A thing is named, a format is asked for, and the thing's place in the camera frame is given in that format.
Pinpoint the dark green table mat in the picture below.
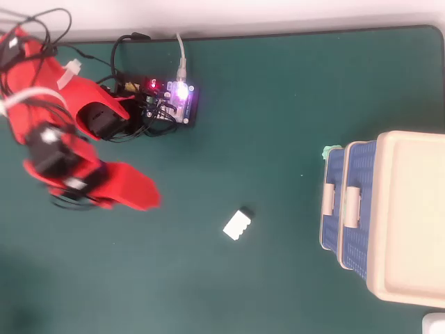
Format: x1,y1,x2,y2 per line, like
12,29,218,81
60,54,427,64
0,24,445,334

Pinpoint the blue woven drawer beige handle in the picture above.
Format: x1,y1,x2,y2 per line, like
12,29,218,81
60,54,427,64
342,138,378,283
318,148,346,257

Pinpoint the black controller circuit board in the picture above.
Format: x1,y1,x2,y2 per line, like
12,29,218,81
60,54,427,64
116,72,200,129

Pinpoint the white USB cable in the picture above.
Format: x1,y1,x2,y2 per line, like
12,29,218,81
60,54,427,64
175,32,191,83

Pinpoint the red gripper black motor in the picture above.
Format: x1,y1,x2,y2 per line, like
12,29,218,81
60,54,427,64
22,124,163,212

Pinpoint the white cube block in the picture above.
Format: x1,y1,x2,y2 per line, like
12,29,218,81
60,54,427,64
222,206,257,243

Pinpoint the black power cable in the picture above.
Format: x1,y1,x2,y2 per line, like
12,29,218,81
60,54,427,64
111,31,152,83

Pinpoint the white object corner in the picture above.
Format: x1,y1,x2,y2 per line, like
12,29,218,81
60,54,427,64
421,312,445,334

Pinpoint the green putty lump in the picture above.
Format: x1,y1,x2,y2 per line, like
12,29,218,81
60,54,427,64
321,144,341,161

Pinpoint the beige plastic drawer cabinet frame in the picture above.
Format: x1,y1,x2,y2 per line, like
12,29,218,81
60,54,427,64
339,130,445,309

